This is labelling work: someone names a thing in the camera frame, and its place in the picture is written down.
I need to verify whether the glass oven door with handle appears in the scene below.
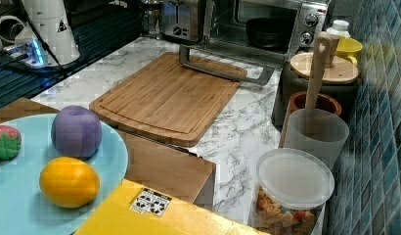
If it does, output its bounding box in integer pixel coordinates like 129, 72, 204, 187
179, 0, 276, 87

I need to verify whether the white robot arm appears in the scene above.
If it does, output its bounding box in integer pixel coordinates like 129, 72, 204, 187
0, 0, 80, 69

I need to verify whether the stainless steel toaster oven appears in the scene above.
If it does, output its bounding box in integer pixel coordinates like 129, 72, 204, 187
198, 0, 331, 69

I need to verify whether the black pan inside oven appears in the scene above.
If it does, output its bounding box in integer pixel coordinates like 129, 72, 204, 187
245, 18, 294, 48

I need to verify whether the bamboo cutting board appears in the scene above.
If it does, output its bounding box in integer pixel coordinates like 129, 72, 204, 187
89, 52, 240, 147

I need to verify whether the wooden drawer box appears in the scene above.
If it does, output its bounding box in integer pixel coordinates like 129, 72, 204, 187
0, 98, 215, 210

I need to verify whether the brown ceramic utensil crock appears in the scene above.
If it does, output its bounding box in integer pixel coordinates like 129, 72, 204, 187
279, 91, 342, 148

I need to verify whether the stainless steel two-slot toaster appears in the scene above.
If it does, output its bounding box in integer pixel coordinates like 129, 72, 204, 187
161, 0, 205, 42

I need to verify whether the glass french press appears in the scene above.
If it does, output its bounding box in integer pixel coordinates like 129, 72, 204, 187
142, 0, 162, 40

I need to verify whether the clear lidded snack container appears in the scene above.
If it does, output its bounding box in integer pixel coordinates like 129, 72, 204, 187
251, 148, 334, 235

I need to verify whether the yellow cereal box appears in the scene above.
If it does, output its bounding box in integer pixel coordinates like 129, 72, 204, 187
73, 180, 268, 235

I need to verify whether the frosted plastic cup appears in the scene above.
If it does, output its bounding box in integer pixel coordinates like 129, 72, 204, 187
284, 109, 349, 169

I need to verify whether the purple toy plum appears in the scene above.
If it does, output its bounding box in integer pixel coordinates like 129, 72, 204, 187
51, 106, 102, 158

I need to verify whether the wooden spatula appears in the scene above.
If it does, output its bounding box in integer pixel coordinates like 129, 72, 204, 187
305, 31, 332, 109

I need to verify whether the black pot with wooden lid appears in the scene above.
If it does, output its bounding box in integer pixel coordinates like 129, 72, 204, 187
271, 52, 360, 127

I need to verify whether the yellow toy lemon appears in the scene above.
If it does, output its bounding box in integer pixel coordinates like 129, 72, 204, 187
39, 157, 100, 209

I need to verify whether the yellow mug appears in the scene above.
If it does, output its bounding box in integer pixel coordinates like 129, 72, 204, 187
335, 37, 363, 67

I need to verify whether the white capped bottle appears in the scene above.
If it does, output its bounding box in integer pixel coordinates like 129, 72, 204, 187
326, 20, 351, 38

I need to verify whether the red toy strawberry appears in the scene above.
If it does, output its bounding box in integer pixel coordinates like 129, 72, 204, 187
0, 125, 22, 161

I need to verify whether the light blue plate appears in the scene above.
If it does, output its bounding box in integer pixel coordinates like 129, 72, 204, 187
0, 114, 128, 235

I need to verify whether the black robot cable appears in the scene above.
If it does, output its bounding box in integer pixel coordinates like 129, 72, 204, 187
12, 0, 69, 78

